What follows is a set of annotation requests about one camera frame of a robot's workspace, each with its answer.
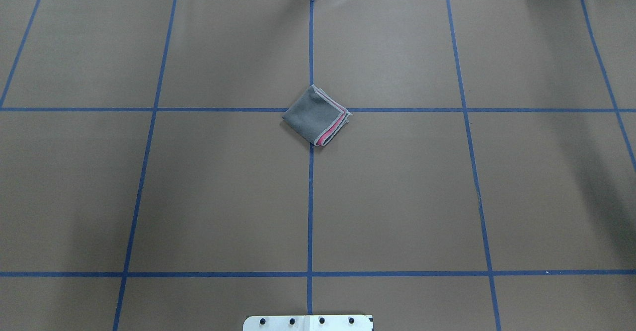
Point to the pink and grey towel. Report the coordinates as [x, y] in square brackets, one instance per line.
[316, 116]

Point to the white pedestal column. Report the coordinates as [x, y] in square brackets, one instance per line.
[309, 323]

